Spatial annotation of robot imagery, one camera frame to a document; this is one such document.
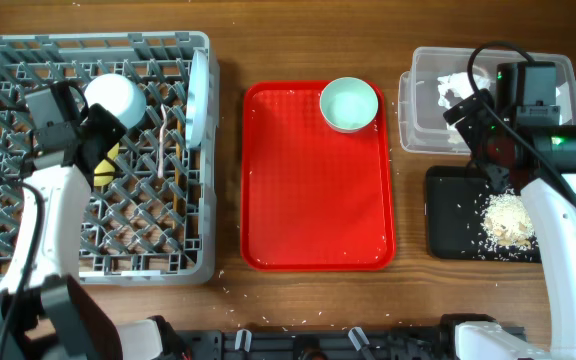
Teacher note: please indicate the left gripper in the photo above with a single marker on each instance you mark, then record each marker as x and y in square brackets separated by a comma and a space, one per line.
[114, 126]

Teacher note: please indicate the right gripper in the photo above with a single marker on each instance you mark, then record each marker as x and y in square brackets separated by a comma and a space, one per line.
[473, 121]

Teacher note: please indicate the yellow plastic cup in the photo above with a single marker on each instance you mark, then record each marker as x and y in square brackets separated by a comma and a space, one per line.
[104, 172]

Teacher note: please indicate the small light blue bowl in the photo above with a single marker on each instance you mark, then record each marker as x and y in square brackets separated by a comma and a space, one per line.
[120, 96]

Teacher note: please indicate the white napkin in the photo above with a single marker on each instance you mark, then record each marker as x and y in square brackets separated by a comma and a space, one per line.
[455, 87]

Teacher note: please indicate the white plastic fork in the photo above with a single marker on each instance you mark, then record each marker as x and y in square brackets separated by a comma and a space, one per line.
[162, 141]

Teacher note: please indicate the wooden chopstick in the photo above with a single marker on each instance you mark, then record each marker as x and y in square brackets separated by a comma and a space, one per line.
[176, 188]

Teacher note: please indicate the large light blue plate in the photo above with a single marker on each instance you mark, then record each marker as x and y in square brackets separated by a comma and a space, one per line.
[198, 99]

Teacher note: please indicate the food scraps and rice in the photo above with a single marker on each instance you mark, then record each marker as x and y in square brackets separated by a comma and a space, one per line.
[507, 233]

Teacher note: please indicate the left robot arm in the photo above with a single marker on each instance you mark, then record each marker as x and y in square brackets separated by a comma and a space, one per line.
[44, 311]

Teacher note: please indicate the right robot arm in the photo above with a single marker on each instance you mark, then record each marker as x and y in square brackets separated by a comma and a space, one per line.
[550, 201]

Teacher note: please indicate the grey dishwasher rack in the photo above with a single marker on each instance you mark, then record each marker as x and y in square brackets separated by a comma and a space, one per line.
[130, 235]

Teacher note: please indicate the black waste tray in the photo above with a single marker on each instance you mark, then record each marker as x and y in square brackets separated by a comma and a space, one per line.
[456, 199]

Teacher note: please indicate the clear plastic bin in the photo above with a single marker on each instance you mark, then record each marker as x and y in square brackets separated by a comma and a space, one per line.
[421, 124]

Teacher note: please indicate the green saucer bowl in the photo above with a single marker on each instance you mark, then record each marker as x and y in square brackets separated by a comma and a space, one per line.
[348, 104]

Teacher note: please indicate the red serving tray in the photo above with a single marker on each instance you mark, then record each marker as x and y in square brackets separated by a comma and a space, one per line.
[312, 199]

